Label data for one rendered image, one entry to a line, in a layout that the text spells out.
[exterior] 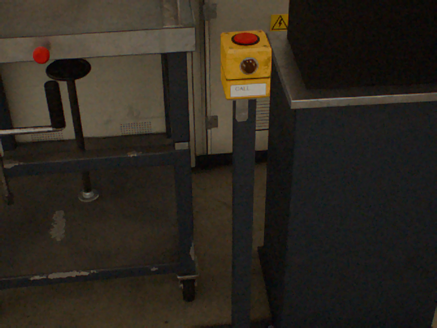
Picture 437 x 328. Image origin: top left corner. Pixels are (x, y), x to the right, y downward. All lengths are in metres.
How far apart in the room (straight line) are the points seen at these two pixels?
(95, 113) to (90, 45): 0.88
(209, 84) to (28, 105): 0.59
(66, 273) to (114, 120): 0.67
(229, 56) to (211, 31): 0.96
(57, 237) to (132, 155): 0.45
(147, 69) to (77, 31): 0.81
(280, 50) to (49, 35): 0.50
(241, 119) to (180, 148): 0.33
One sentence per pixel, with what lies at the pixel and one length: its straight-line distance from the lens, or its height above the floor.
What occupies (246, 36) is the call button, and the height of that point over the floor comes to 0.91.
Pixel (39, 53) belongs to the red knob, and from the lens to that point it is 1.34.
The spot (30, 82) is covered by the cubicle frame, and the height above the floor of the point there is 0.39.
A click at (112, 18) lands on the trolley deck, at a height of 0.85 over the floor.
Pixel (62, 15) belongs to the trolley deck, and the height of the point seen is 0.85.
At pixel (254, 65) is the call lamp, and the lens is 1.14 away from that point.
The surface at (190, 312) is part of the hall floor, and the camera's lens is 1.87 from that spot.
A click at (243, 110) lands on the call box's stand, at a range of 1.22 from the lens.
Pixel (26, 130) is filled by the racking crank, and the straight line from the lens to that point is 1.45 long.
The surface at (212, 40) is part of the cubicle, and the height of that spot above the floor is 0.50.
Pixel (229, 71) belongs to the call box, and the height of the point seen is 0.86.
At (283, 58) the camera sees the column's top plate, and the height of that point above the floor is 0.75.
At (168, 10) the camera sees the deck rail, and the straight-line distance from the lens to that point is 1.43.
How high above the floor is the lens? 1.40
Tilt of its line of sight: 36 degrees down
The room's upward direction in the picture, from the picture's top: 1 degrees counter-clockwise
